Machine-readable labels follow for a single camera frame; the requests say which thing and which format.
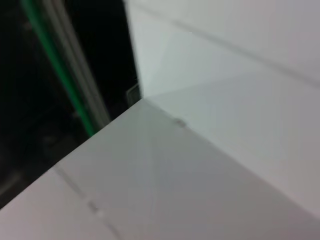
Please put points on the grey metal frame post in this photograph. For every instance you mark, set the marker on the grey metal frame post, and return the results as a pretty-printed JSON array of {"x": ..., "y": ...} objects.
[{"x": 77, "y": 62}]

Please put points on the green strip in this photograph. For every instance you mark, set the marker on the green strip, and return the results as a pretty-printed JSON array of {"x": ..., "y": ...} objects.
[{"x": 62, "y": 75}]

